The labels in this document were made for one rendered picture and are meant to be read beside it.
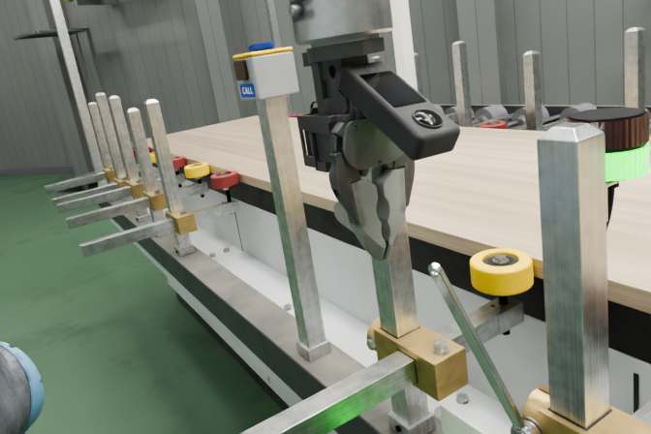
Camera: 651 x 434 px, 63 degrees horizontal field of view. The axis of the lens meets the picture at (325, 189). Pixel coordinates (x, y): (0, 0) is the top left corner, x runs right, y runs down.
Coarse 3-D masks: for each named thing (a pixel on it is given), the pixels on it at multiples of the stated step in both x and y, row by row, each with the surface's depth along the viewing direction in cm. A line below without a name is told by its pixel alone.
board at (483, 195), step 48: (192, 144) 230; (240, 144) 209; (480, 144) 144; (528, 144) 135; (432, 192) 108; (480, 192) 103; (528, 192) 99; (624, 192) 91; (432, 240) 89; (480, 240) 80; (528, 240) 77; (624, 240) 72; (624, 288) 61
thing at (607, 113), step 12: (600, 108) 45; (612, 108) 44; (624, 108) 44; (636, 108) 43; (576, 120) 43; (588, 120) 42; (600, 120) 41; (612, 120) 41; (612, 192) 45; (612, 204) 45
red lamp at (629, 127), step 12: (624, 120) 40; (636, 120) 40; (648, 120) 41; (612, 132) 41; (624, 132) 40; (636, 132) 41; (648, 132) 42; (612, 144) 41; (624, 144) 41; (636, 144) 41
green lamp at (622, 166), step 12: (648, 144) 42; (612, 156) 41; (624, 156) 41; (636, 156) 41; (648, 156) 42; (612, 168) 41; (624, 168) 41; (636, 168) 41; (648, 168) 42; (612, 180) 42
